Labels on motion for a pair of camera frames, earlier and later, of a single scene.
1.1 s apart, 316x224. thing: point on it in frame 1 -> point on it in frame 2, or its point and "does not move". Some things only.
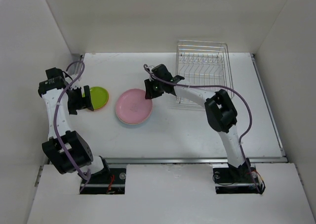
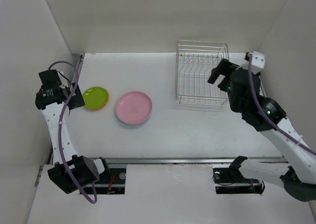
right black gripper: [149, 93] -> [222, 68]
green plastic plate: [99, 97] does not move
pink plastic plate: [132, 108] does not move
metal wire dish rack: [204, 64] does not move
